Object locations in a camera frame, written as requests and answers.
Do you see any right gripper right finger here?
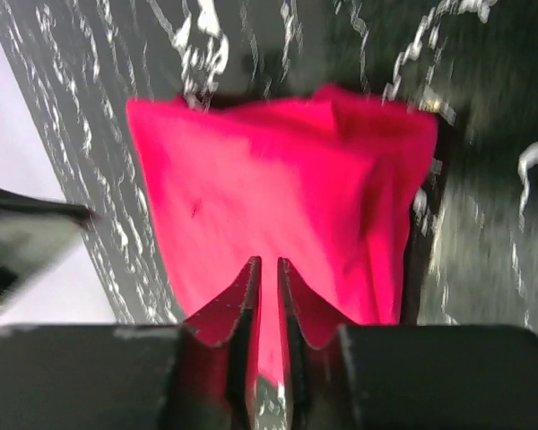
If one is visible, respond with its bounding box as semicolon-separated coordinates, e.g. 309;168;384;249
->
277;258;341;429

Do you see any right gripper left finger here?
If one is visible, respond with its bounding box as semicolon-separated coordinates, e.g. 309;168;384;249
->
181;256;262;429

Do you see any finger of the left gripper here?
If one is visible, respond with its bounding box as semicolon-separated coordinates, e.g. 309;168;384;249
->
0;188;94;313

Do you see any pink red t shirt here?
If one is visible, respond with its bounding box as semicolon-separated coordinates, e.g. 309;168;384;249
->
126;85;438;385

